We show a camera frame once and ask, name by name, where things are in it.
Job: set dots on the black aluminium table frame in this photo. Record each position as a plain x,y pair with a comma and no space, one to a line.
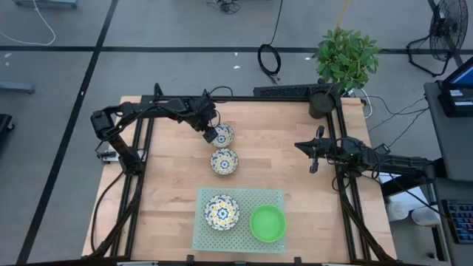
236,99

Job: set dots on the green plastic bowl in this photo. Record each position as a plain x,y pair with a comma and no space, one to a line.
267,223

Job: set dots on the grey desk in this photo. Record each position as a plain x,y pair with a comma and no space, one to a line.
454,147

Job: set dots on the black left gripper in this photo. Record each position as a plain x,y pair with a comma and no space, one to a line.
201,111

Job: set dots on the lemon pattern yellow ceramic bowl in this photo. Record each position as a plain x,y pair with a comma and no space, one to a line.
221,212
224,161
224,137

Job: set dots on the grey flat base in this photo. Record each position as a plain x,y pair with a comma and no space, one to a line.
44,3

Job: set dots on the white paper roll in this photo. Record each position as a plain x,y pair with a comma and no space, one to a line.
425,217
397,211

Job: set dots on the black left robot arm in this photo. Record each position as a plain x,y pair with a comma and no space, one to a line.
148,109

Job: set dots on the green leafy plant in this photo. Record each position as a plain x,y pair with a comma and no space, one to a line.
345,61

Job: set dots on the grey floor bar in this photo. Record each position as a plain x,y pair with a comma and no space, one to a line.
16,87

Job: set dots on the black floor fan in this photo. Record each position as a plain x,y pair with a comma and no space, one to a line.
449,29

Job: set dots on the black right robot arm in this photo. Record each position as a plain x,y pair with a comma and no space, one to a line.
403,162

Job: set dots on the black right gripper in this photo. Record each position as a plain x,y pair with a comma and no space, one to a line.
329,148

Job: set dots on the black floor object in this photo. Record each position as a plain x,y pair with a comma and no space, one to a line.
4,123

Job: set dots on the black plant pot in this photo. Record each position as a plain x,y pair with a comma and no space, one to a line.
321,105

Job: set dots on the pale green perforated metal shelf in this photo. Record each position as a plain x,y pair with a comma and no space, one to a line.
244,196

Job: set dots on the black monitor with blue screen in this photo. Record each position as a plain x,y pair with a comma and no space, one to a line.
458,99

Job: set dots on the black backlit keyboard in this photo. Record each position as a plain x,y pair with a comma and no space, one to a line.
460,221

